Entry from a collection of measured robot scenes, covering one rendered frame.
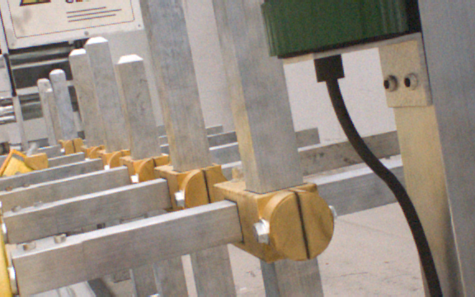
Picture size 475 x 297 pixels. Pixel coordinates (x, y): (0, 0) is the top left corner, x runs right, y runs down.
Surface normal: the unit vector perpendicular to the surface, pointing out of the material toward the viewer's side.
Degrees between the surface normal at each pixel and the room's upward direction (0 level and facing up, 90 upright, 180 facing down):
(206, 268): 90
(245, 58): 90
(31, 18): 90
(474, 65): 90
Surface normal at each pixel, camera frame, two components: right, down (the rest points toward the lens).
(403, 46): -0.93, 0.20
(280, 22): -0.77, 0.20
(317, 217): 0.30, 0.04
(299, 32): -0.57, 0.18
